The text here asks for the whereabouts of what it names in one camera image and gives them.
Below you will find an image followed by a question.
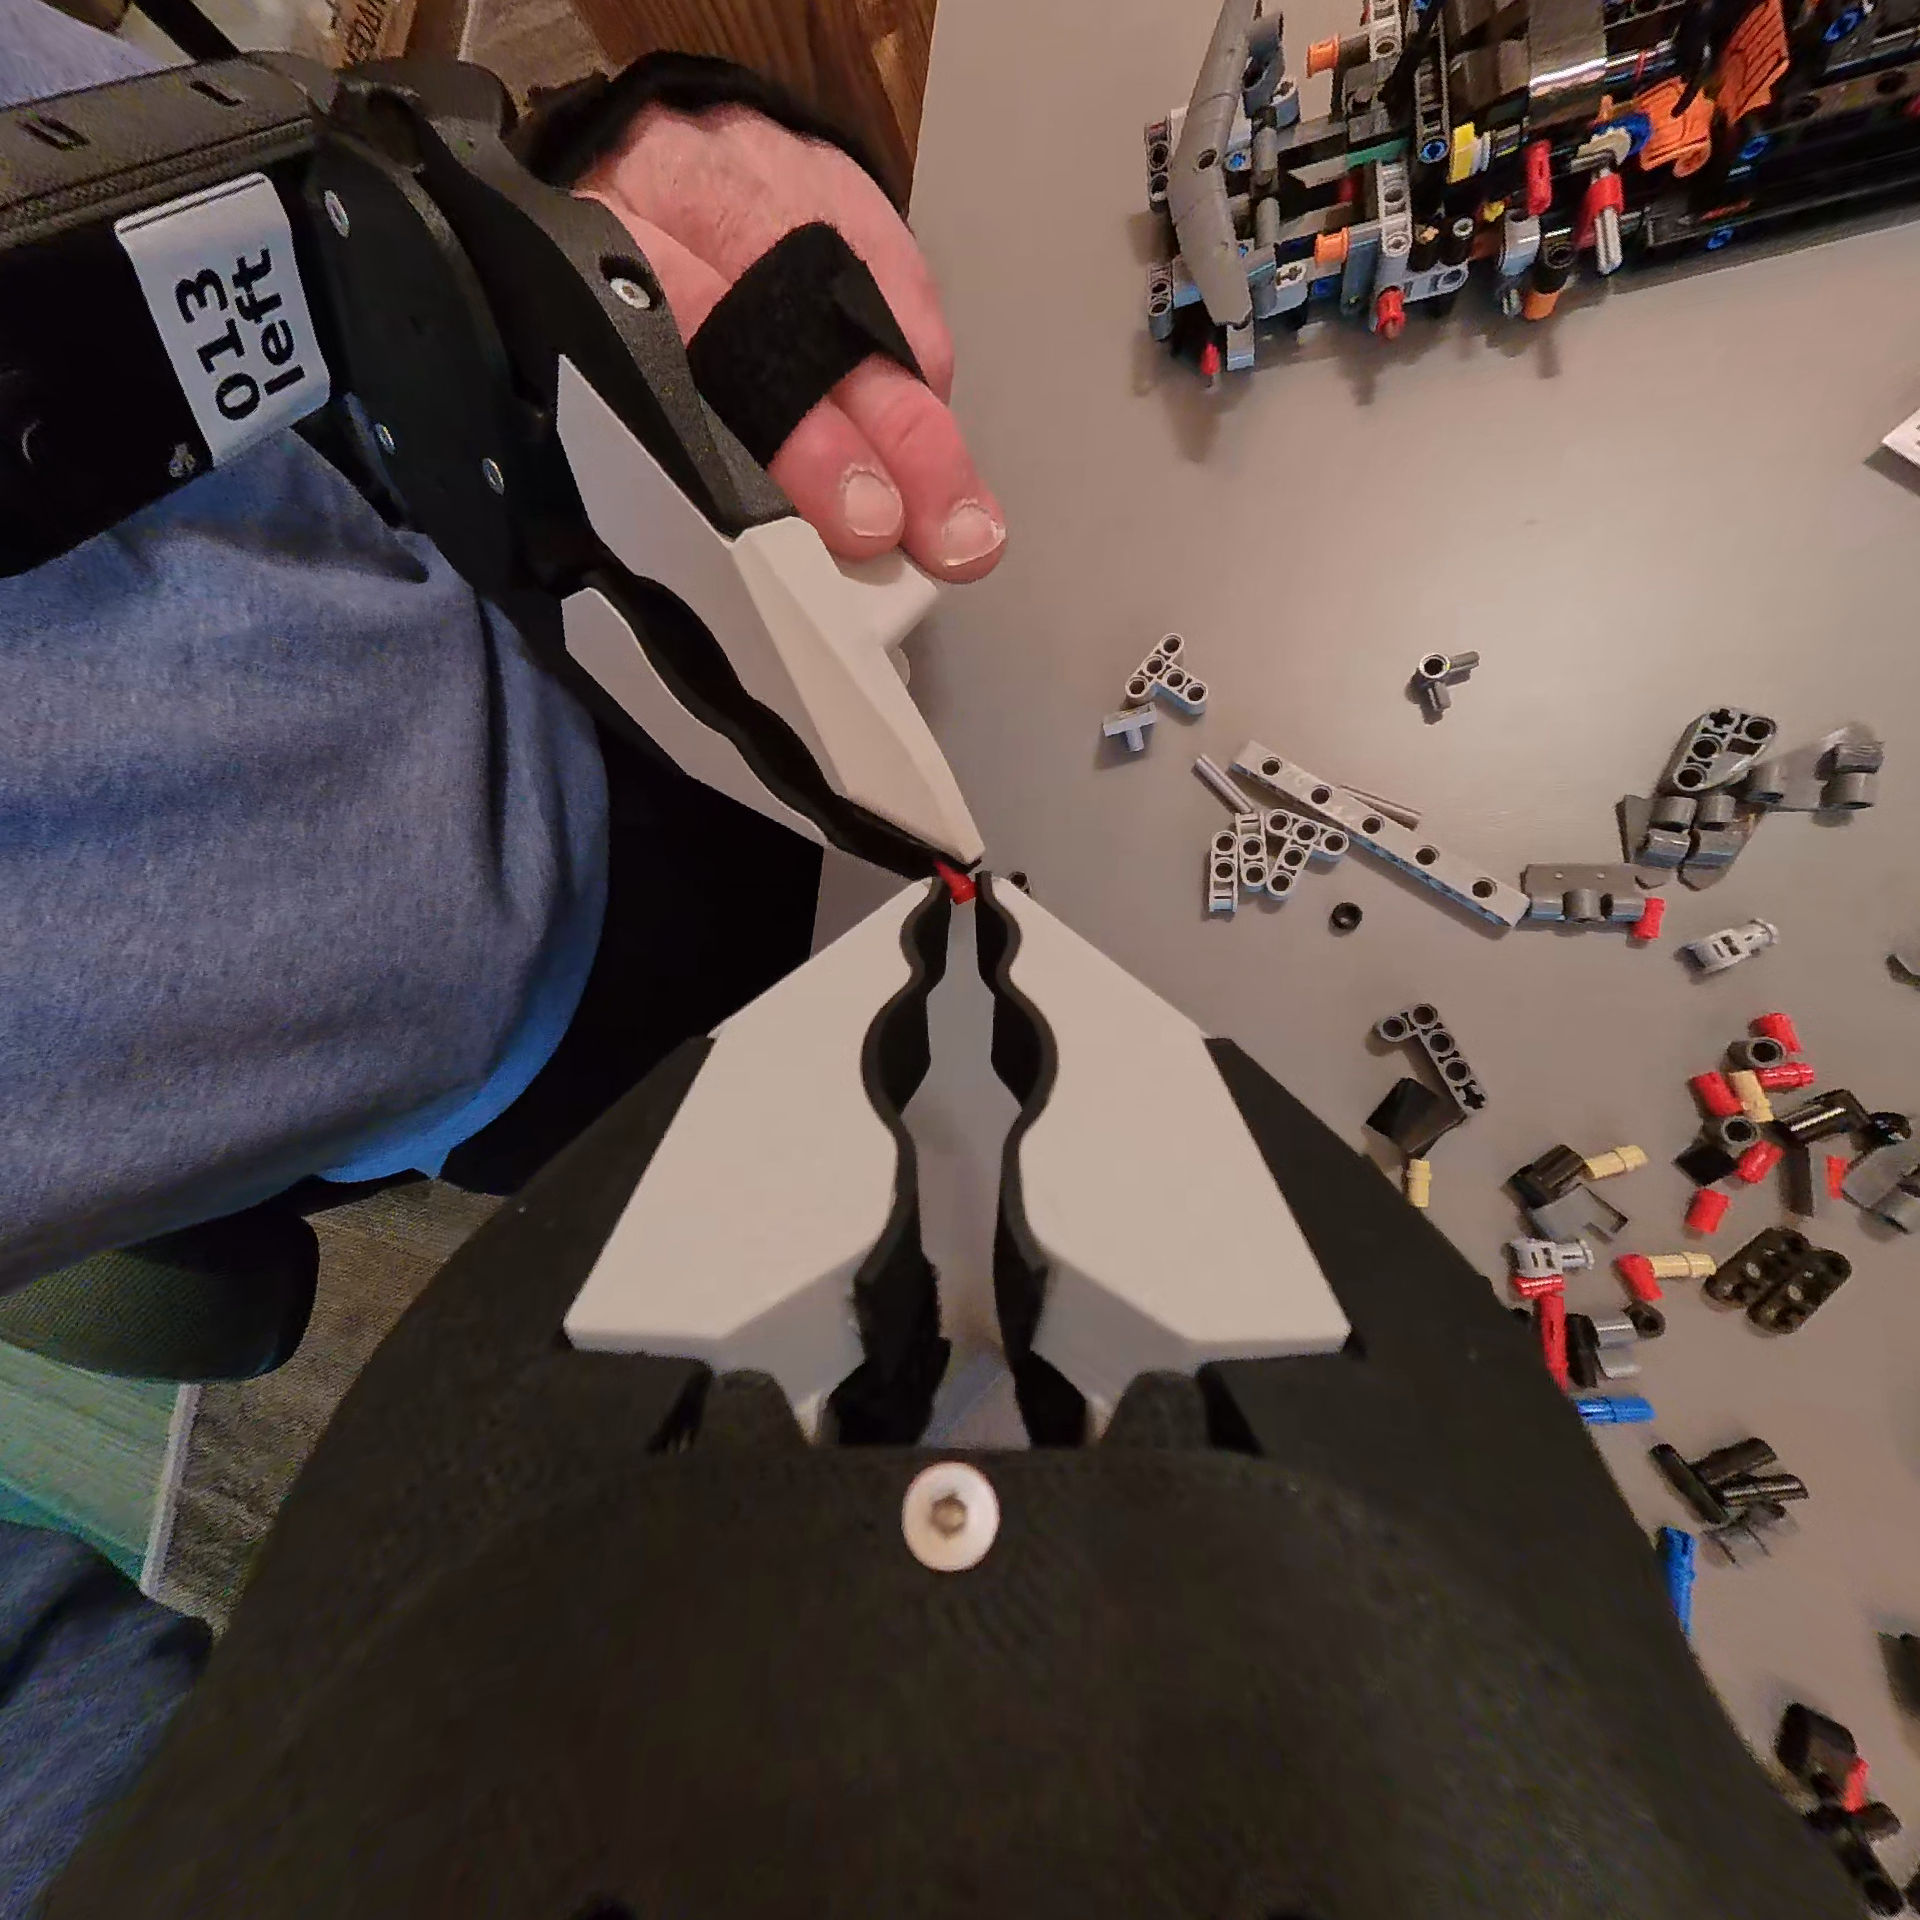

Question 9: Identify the partly built lego model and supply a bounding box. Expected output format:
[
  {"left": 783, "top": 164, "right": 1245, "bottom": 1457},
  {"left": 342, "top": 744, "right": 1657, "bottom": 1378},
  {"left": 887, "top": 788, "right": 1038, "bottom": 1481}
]
[{"left": 1143, "top": 0, "right": 1920, "bottom": 399}]

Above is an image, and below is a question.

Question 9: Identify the pile of loose lego pieces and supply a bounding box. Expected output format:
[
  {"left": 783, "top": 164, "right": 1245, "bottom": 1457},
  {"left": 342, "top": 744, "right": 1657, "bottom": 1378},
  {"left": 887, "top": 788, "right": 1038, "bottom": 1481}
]
[{"left": 1102, "top": 631, "right": 1920, "bottom": 1920}]

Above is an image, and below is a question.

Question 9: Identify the person's blue shirt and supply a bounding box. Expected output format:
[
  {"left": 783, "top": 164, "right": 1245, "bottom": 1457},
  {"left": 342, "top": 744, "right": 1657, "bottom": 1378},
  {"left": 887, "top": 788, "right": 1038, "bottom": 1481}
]
[{"left": 0, "top": 434, "right": 607, "bottom": 1297}]

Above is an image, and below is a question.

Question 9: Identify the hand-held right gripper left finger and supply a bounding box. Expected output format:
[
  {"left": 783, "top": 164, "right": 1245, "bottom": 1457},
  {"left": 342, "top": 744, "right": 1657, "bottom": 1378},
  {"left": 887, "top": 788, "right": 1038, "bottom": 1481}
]
[{"left": 563, "top": 880, "right": 957, "bottom": 1445}]

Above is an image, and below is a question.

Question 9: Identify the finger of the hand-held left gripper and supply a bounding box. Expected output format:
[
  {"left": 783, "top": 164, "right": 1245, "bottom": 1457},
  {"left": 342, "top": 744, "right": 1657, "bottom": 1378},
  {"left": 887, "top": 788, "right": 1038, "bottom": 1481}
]
[
  {"left": 556, "top": 357, "right": 988, "bottom": 876},
  {"left": 564, "top": 584, "right": 846, "bottom": 845}
]

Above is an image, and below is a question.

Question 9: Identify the bunch of small light grey beams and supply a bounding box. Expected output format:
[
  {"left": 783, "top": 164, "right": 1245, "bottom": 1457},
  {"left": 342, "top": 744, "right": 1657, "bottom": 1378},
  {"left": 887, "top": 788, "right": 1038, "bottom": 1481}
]
[{"left": 1205, "top": 806, "right": 1360, "bottom": 921}]

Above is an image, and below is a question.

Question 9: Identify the person's left hand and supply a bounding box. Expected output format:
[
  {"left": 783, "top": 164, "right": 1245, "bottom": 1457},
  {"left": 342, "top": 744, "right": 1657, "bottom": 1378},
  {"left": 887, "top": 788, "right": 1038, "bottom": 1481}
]
[{"left": 574, "top": 104, "right": 1011, "bottom": 588}]

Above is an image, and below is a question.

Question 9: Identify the dark grey angled lego beam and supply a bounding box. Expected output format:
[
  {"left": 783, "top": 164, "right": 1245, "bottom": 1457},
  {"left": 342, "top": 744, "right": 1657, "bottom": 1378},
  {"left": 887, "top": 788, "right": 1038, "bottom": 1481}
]
[{"left": 1368, "top": 1000, "right": 1491, "bottom": 1116}]

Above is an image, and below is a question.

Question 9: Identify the long light grey lego beam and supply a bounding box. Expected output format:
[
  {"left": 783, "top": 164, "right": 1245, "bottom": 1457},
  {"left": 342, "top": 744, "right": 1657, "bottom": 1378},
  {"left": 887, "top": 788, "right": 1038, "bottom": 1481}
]
[{"left": 1232, "top": 738, "right": 1531, "bottom": 927}]

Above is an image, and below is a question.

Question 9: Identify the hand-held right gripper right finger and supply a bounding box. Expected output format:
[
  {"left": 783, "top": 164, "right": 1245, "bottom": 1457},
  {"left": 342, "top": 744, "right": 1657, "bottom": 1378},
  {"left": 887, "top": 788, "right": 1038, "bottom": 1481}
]
[{"left": 975, "top": 888, "right": 1352, "bottom": 1445}]

